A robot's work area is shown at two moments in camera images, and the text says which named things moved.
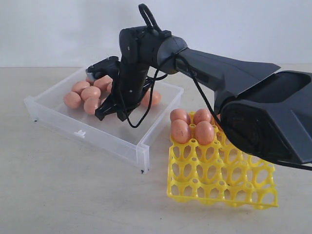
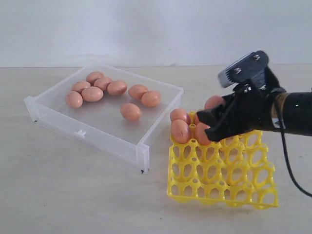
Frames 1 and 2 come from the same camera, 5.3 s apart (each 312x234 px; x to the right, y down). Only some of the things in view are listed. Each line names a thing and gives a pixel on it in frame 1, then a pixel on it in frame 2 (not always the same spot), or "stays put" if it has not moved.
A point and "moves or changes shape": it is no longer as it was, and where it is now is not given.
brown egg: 90,104 moves or changes shape
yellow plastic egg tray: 219,172 stays put
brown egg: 179,114 stays put
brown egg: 204,132 stays put
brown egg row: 89,92 stays put
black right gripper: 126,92 → 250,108
